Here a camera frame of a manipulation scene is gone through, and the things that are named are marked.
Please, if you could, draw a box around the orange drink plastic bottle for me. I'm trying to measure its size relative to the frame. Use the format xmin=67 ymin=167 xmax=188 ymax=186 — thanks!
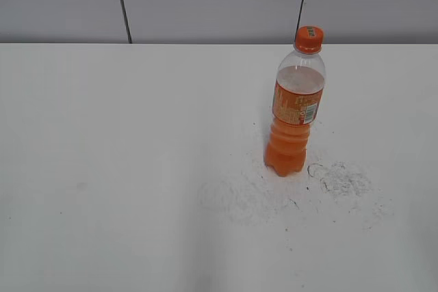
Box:
xmin=264 ymin=49 xmax=326 ymax=176

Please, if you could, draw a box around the orange bottle cap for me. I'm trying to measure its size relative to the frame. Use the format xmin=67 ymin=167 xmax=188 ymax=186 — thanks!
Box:
xmin=294 ymin=25 xmax=324 ymax=54

